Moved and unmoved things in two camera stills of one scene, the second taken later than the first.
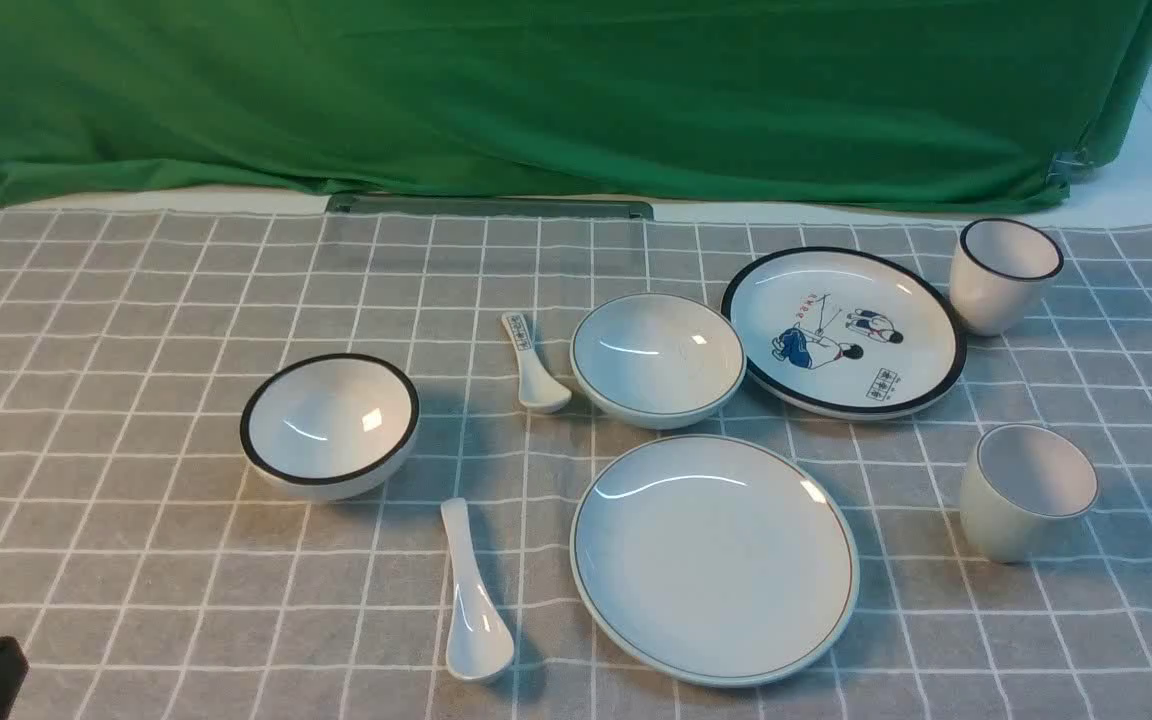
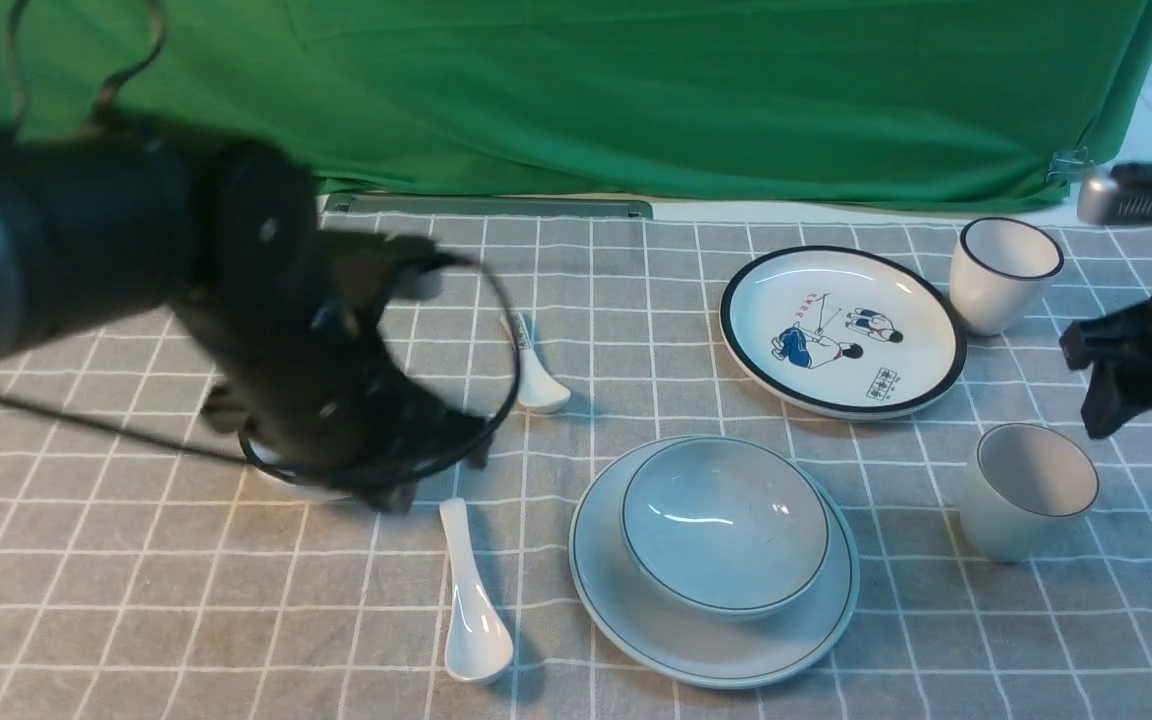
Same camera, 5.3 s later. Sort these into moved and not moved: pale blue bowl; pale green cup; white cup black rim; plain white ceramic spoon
Moved: pale blue bowl
Not moved: pale green cup; white cup black rim; plain white ceramic spoon
